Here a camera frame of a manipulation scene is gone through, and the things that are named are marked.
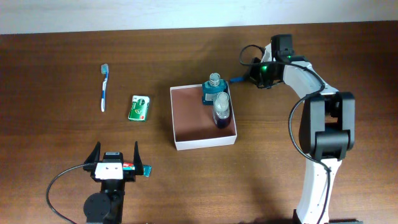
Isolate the green Dettol soap box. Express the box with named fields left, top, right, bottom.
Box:
left=127, top=95, right=150, bottom=122

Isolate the teal mouthwash bottle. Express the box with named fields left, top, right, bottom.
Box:
left=202, top=73, right=227, bottom=105

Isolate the blue white toothbrush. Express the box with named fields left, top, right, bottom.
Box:
left=101, top=63, right=109, bottom=113

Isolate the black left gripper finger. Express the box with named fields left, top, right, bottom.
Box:
left=84, top=142, right=101, bottom=164
left=133, top=141, right=144, bottom=175

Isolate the blue disposable razor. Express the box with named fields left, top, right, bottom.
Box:
left=229, top=77, right=248, bottom=83

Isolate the purple pump soap bottle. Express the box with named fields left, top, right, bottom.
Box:
left=213, top=92, right=231, bottom=129

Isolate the pink open cardboard box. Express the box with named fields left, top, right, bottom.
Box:
left=170, top=84, right=238, bottom=151

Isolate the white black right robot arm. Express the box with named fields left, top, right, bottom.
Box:
left=249, top=34, right=355, bottom=223

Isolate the toothpaste tube under gripper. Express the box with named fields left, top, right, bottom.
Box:
left=123, top=162, right=152, bottom=177

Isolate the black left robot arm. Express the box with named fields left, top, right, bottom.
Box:
left=83, top=142, right=144, bottom=223

